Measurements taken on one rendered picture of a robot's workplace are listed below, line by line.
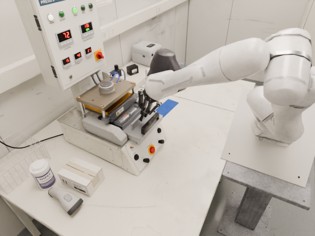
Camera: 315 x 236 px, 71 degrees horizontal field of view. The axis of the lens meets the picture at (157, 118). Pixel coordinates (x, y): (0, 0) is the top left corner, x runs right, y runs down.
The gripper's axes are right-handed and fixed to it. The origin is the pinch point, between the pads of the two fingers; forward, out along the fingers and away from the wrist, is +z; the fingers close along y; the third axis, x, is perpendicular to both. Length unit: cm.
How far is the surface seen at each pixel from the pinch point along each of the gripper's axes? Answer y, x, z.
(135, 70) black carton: -48, 71, 38
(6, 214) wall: -43, -61, 89
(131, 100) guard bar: -11.9, 5.6, 2.4
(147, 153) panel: 11.4, -4.1, 20.1
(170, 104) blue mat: -1, 50, 29
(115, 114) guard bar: -11.4, -8.3, 2.6
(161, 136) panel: 10.9, 11.5, 20.0
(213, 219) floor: 76, 24, 81
